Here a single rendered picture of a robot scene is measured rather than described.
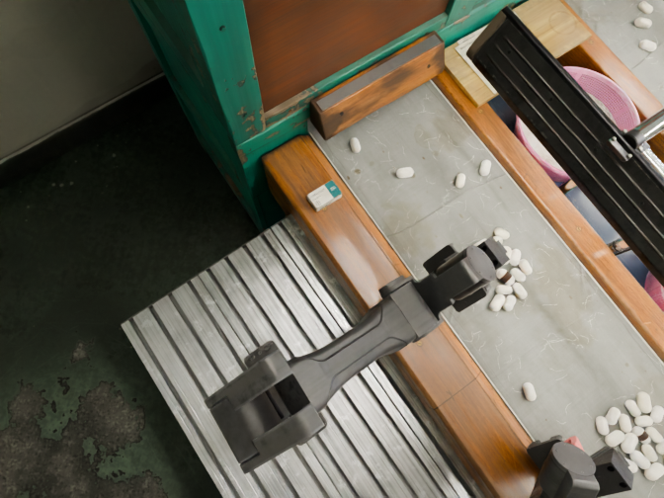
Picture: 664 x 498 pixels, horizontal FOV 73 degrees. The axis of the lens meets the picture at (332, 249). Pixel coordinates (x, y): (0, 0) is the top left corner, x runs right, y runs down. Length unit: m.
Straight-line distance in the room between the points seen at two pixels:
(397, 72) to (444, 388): 0.60
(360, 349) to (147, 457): 1.25
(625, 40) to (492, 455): 0.98
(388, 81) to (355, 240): 0.32
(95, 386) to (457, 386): 1.25
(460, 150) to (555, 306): 0.37
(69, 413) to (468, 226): 1.40
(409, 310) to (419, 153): 0.47
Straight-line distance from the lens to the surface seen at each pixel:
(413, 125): 1.01
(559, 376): 0.97
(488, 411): 0.89
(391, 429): 0.94
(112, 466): 1.75
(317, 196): 0.87
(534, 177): 1.01
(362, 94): 0.90
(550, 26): 1.22
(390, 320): 0.57
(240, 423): 0.52
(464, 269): 0.61
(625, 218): 0.69
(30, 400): 1.85
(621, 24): 1.36
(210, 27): 0.63
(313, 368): 0.50
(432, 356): 0.86
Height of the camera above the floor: 1.59
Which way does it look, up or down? 75 degrees down
